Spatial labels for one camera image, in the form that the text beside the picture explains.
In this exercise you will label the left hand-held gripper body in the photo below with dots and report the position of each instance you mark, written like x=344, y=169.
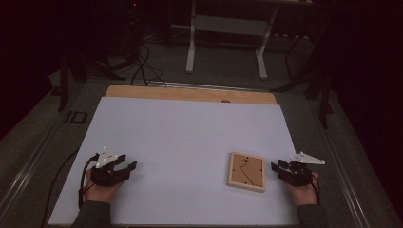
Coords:
x=106, y=177

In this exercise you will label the white table mat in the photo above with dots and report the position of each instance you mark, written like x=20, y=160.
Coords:
x=190, y=133

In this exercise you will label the black floor socket box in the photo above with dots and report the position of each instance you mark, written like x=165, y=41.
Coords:
x=76, y=117

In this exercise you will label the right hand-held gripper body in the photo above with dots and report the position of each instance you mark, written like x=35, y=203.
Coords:
x=297, y=175

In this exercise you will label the wooden photo frame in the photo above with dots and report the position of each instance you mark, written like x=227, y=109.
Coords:
x=247, y=172

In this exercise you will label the dark equipment with red light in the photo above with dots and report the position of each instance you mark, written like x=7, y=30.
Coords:
x=131, y=28

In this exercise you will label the white metal desk frame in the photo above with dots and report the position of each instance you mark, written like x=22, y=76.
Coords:
x=228, y=25

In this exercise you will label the metal floor rail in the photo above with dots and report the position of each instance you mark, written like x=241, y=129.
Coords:
x=342, y=164
x=206, y=85
x=25, y=171

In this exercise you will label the black metal stand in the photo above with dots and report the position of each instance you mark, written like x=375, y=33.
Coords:
x=324, y=95
x=65, y=82

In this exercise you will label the person's right hand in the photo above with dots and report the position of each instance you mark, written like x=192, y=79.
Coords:
x=305, y=194

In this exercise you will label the person's left hand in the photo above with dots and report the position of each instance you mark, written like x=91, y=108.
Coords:
x=101, y=193

